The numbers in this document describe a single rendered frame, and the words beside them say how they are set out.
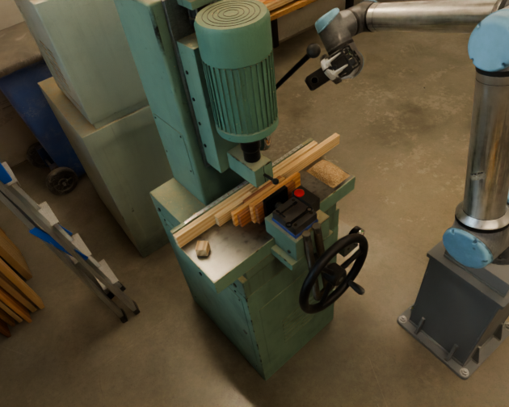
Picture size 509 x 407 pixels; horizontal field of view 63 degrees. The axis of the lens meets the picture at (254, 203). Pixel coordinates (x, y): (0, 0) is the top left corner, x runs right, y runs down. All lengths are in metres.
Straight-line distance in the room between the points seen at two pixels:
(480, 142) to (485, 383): 1.21
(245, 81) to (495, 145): 0.65
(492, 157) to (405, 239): 1.29
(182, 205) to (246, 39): 0.77
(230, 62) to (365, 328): 1.49
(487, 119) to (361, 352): 1.25
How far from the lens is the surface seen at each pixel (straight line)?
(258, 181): 1.26
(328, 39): 1.47
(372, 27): 1.53
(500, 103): 1.16
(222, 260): 1.24
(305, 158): 1.45
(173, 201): 1.59
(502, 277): 1.64
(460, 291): 1.76
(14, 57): 2.68
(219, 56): 1.00
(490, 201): 1.32
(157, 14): 1.15
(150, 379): 2.14
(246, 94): 1.04
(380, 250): 2.38
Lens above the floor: 1.89
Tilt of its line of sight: 46 degrees down
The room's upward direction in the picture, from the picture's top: 9 degrees counter-clockwise
